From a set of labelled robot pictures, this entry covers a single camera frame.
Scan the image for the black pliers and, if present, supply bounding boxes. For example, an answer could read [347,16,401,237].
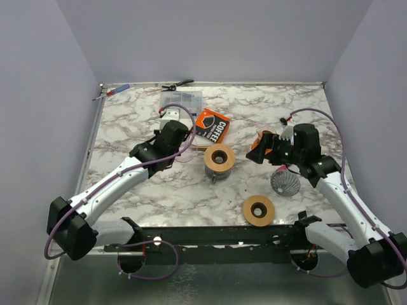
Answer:
[161,79,194,92]

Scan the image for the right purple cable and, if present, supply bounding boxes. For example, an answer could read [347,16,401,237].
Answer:
[279,107,407,290]

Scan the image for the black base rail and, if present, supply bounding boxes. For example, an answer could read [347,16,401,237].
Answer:
[104,222,312,265]

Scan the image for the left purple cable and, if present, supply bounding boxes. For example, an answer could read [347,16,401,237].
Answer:
[43,104,197,280]

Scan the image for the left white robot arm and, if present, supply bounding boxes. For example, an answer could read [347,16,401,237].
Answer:
[46,120,196,261]

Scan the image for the orange coffee filter box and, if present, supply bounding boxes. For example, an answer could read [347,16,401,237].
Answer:
[193,108,230,149]

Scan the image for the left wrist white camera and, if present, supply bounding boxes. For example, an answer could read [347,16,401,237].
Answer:
[160,108,180,130]

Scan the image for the clear plastic screw organizer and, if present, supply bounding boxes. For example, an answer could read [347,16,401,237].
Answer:
[160,91,203,113]

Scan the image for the purple cable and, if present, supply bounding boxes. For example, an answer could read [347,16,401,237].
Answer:
[43,104,197,280]
[279,107,407,290]

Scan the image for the wrist white camera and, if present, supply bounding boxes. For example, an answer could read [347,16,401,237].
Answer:
[279,125,294,141]
[160,108,180,130]

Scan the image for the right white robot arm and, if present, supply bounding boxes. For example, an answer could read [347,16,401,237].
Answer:
[246,123,406,288]

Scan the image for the wooden dripper ring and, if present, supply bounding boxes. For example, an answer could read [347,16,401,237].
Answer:
[203,143,237,172]
[242,194,276,227]

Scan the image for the red blue screwdriver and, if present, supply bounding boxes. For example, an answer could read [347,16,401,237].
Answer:
[93,84,130,101]

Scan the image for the grey glass dripper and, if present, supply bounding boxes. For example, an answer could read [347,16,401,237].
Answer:
[270,169,301,197]

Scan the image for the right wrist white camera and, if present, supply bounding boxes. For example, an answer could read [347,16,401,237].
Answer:
[279,125,294,141]

